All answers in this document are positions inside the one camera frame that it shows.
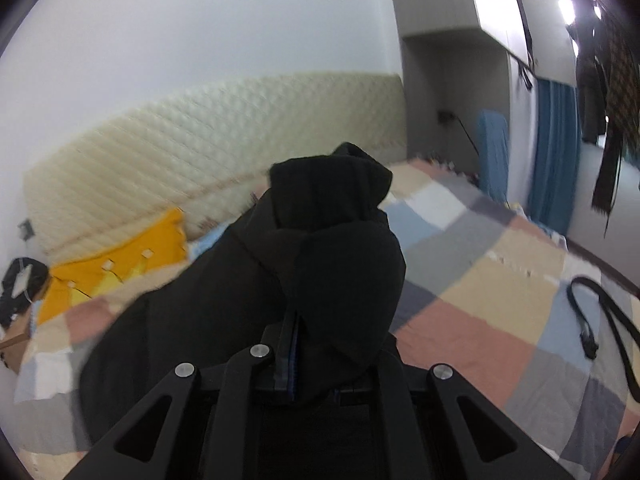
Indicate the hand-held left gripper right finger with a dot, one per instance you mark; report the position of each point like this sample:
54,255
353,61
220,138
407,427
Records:
395,385

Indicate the white built-in wardrobe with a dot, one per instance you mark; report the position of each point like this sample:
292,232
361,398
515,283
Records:
500,5

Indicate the blue towel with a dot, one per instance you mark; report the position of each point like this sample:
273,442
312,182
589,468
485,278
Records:
492,155

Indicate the wooden nightstand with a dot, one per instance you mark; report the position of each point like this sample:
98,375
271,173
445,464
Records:
15,345

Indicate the black bag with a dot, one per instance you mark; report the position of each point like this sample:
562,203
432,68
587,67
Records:
20,285

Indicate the checkered patchwork quilt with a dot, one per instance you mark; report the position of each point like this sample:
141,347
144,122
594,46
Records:
475,270

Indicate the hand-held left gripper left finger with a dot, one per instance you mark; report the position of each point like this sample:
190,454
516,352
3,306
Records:
293,360

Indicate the blue curtain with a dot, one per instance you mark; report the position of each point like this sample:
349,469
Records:
555,160

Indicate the black niche wall socket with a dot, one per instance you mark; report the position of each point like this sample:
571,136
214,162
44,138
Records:
446,117

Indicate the grey wall socket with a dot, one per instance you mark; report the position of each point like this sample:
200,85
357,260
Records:
26,230

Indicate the cream quilted headboard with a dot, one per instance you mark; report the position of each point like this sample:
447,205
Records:
200,135

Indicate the dark hanging clothes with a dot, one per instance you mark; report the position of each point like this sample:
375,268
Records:
617,110

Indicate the black belt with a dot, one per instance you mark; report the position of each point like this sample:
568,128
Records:
580,310

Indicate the yellow crown pillow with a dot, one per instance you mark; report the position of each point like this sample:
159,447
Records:
100,270

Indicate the black hooded garment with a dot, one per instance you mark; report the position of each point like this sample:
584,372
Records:
325,260

